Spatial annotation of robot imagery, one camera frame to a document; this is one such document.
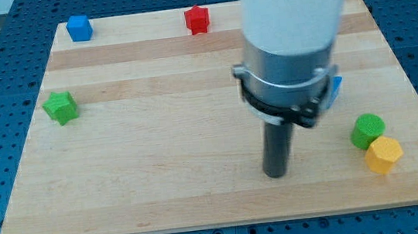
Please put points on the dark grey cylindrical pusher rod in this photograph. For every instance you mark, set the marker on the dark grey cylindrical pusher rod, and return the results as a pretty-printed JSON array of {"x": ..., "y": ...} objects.
[{"x": 276, "y": 148}]

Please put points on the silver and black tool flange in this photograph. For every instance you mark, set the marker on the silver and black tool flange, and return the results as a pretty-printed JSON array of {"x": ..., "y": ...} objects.
[{"x": 286, "y": 89}]

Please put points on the yellow hexagon block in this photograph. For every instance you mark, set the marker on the yellow hexagon block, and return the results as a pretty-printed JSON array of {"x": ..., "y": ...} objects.
[{"x": 382, "y": 154}]

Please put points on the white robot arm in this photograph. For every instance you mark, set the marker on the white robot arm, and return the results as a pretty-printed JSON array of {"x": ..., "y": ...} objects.
[{"x": 290, "y": 26}]

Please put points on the blue block behind arm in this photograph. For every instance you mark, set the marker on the blue block behind arm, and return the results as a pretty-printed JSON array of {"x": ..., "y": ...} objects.
[{"x": 335, "y": 90}]

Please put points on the green cylinder block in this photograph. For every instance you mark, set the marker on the green cylinder block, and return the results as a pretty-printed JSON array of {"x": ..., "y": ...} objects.
[{"x": 367, "y": 128}]

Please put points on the red star block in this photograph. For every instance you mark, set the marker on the red star block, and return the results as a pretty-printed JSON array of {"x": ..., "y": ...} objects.
[{"x": 197, "y": 19}]

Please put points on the wooden board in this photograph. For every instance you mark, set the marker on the wooden board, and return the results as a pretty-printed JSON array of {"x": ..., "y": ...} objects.
[{"x": 163, "y": 142}]

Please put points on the blue cube block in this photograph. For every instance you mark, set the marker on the blue cube block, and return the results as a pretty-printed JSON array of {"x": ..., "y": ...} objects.
[{"x": 79, "y": 28}]

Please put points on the green star block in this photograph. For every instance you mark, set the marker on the green star block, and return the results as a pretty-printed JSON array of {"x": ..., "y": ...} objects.
[{"x": 61, "y": 107}]

